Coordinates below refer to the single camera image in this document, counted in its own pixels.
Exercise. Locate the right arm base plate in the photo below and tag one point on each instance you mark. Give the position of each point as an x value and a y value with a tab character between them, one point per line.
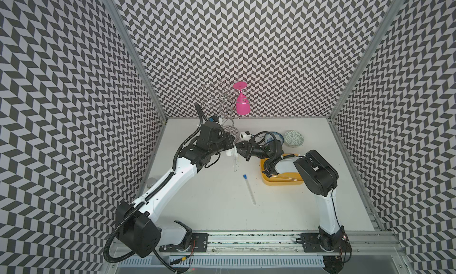
324	243

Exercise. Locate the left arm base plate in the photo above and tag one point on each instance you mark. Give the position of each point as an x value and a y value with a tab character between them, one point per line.
196	242

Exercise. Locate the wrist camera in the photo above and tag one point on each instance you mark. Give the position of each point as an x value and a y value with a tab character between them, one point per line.
216	119
245	136

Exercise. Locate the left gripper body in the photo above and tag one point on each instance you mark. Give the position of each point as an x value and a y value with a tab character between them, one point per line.
223	143

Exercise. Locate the metal wire glass rack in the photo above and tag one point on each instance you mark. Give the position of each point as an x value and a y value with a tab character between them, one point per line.
218	101

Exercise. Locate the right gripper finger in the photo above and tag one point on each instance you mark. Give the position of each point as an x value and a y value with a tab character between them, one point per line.
243	145
243	153

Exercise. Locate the test tube blue cap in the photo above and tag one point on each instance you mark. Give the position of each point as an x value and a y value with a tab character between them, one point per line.
282	177
249	189
234	164

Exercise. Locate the small glass jar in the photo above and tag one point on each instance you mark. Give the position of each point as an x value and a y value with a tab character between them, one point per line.
151	182

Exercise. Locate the aluminium front rail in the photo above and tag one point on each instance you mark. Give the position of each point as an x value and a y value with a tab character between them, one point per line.
287	243

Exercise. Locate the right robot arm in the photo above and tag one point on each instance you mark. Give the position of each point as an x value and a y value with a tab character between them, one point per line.
320	178

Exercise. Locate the green patterned bowl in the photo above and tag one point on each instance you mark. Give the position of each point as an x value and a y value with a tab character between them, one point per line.
293	138

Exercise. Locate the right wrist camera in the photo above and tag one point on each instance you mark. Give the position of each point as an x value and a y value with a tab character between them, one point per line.
245	136

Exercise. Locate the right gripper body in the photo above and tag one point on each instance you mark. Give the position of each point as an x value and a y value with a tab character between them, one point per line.
258	150

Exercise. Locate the pink wine glass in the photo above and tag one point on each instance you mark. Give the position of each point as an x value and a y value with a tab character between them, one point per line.
243	107

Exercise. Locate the blue patterned bowl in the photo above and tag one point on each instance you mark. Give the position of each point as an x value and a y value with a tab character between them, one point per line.
274	135

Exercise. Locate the yellow plastic tray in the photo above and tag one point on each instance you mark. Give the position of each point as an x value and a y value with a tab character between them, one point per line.
286	165

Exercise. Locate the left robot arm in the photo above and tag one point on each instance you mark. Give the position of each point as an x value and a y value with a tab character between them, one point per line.
136	231

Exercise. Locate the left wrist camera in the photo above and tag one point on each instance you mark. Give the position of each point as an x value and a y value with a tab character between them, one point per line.
216	119

